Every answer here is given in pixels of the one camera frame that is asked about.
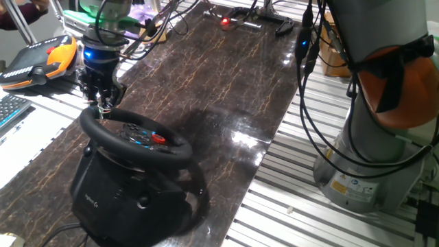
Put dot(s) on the black junction box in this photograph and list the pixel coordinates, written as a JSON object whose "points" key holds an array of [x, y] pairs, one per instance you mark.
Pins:
{"points": [[427, 219]]}

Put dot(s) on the black Logitech wheel base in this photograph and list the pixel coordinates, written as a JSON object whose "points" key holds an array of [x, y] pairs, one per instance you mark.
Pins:
{"points": [[120, 202]]}

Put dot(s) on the round silver post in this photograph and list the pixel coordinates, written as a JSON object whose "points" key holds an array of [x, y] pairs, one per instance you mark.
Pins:
{"points": [[268, 5]]}

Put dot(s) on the small board with red LED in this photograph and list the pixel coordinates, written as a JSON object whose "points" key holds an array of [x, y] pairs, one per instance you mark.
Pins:
{"points": [[224, 21]]}

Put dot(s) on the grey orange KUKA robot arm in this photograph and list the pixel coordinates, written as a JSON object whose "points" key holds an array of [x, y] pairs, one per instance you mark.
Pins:
{"points": [[370, 34]]}

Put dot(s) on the dark brown marble mat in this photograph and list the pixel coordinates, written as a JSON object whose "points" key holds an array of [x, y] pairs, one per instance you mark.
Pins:
{"points": [[212, 85]]}

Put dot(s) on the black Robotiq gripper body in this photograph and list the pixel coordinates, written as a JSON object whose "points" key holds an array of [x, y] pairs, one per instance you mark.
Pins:
{"points": [[101, 73]]}

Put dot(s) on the upright aluminium frame post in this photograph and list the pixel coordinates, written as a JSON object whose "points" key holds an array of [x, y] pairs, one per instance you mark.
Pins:
{"points": [[20, 24]]}

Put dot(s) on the silver metal rod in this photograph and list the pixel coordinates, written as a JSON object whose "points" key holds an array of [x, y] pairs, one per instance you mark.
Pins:
{"points": [[254, 24]]}

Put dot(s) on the black gaming steering wheel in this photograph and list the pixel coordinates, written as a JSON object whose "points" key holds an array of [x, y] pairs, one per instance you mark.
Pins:
{"points": [[113, 147]]}

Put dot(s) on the yellow sponge block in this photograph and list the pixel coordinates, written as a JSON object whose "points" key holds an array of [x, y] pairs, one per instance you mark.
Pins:
{"points": [[159, 34]]}

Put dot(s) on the large white paper sheet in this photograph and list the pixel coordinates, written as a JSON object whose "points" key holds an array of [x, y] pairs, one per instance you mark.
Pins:
{"points": [[20, 154]]}

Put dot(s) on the black computer keyboard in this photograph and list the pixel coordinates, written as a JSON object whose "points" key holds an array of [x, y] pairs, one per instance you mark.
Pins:
{"points": [[10, 108]]}

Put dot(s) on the black stand base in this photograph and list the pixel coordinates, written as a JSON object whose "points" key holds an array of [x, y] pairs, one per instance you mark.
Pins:
{"points": [[284, 27]]}

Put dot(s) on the person's bare hand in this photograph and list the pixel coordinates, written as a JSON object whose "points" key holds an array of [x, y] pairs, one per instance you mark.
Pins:
{"points": [[42, 4]]}

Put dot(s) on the white gold packet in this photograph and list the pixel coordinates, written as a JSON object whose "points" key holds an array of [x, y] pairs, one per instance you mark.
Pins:
{"points": [[10, 241]]}

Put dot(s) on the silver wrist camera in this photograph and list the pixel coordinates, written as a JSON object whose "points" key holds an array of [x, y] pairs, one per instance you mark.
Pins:
{"points": [[73, 26]]}

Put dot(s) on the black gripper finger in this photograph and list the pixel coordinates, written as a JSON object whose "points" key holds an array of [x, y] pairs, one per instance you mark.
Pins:
{"points": [[118, 94], [94, 99]]}

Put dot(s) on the green wrist adapter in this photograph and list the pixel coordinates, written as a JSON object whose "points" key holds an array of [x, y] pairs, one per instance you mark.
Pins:
{"points": [[73, 16]]}

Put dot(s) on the orange black teach pendant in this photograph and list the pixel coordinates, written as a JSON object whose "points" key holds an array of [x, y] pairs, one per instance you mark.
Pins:
{"points": [[34, 61]]}

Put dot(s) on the forearm in maroon sleeve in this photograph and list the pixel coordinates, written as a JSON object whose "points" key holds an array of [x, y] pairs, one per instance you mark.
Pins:
{"points": [[20, 17]]}

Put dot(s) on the clear purple plastic bag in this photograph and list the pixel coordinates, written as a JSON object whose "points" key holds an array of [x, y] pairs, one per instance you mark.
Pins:
{"points": [[144, 15]]}

